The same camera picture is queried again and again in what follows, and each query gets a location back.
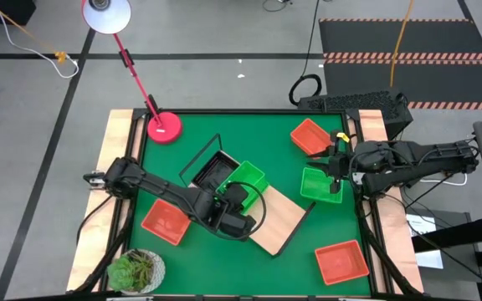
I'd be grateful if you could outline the potted succulent plant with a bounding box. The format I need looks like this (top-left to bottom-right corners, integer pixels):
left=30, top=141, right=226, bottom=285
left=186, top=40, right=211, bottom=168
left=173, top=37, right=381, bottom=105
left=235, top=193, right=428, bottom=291
left=106, top=248, right=167, bottom=295

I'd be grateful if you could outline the white paper sheet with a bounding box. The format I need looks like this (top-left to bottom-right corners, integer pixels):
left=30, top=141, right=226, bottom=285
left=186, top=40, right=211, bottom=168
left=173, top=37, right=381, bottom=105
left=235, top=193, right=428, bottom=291
left=414, top=249, right=445, bottom=270
left=406, top=213, right=438, bottom=237

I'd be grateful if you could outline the black coiled cable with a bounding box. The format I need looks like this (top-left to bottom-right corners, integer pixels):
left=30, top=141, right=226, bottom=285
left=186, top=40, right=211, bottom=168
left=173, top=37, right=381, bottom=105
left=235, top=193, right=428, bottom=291
left=288, top=0, right=324, bottom=107

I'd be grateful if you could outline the yellow-orange cable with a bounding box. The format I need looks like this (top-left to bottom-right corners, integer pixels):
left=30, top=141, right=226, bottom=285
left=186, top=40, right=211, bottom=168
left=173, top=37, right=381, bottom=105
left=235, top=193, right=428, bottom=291
left=389, top=0, right=416, bottom=88

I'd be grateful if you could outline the long white cable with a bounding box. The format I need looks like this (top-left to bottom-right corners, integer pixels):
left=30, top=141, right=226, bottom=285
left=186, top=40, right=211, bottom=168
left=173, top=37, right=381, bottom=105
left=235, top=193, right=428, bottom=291
left=0, top=0, right=79, bottom=79

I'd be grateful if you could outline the thin black cable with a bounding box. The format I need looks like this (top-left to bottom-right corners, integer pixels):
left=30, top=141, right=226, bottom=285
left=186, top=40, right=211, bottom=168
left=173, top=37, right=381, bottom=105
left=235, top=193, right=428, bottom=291
left=261, top=0, right=292, bottom=13

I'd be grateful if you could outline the orange-red plastic basket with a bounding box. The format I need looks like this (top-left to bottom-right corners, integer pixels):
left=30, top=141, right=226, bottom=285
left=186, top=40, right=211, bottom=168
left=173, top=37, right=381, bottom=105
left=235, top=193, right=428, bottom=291
left=290, top=118, right=336, bottom=156
left=141, top=197, right=192, bottom=247
left=314, top=239, right=371, bottom=287

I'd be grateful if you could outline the black hazard-striped floor mat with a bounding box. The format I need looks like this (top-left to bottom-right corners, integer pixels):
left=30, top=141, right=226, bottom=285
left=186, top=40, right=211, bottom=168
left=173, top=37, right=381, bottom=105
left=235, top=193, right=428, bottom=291
left=318, top=17, right=482, bottom=60
left=322, top=58, right=482, bottom=110

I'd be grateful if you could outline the black metal stand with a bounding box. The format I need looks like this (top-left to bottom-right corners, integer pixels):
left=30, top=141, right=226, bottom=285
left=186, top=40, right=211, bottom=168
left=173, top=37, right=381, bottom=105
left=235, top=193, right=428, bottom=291
left=410, top=215, right=482, bottom=301

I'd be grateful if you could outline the wooden shelf with black frame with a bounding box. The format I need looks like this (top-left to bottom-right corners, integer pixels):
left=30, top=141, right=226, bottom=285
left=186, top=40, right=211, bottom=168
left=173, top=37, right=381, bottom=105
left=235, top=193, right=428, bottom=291
left=179, top=133, right=317, bottom=257

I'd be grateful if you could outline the orange cable with yellow plug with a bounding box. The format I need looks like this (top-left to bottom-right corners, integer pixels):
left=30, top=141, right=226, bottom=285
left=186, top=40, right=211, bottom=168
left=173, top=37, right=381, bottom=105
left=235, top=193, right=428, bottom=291
left=0, top=0, right=67, bottom=64

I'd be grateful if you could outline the wooden table side board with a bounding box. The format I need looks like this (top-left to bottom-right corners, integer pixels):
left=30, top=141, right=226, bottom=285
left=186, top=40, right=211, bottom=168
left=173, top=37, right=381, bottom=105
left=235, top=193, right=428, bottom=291
left=65, top=109, right=136, bottom=293
left=357, top=109, right=425, bottom=293

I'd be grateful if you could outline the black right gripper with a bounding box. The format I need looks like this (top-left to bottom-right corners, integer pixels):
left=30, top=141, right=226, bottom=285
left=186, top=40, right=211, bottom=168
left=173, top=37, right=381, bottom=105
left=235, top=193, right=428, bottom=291
left=306, top=130, right=353, bottom=195

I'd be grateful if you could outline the short white cable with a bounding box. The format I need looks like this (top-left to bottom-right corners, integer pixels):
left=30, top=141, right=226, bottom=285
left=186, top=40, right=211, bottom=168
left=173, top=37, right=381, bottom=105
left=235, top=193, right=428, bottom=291
left=418, top=173, right=469, bottom=187

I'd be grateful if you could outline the red desk lamp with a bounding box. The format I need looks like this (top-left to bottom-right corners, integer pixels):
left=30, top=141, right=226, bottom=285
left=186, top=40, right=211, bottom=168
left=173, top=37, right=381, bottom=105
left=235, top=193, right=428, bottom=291
left=81, top=0, right=183, bottom=145

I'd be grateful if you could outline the green table mat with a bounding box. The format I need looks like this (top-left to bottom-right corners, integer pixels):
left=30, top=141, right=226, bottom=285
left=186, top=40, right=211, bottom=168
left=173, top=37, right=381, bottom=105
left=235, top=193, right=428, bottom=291
left=128, top=112, right=372, bottom=297

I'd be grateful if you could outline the black box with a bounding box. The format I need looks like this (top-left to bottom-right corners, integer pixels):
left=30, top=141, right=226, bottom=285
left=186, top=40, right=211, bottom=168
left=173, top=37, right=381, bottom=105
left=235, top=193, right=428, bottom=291
left=0, top=0, right=37, bottom=26

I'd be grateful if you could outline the black plastic basket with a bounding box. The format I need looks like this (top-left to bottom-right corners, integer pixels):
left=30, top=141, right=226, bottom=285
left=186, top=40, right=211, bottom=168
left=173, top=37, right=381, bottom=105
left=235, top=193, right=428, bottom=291
left=190, top=150, right=242, bottom=193

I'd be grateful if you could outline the black perforated computer case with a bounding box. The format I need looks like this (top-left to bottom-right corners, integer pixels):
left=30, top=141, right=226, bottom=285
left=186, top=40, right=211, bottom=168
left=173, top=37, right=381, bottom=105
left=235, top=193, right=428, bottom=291
left=297, top=87, right=414, bottom=139

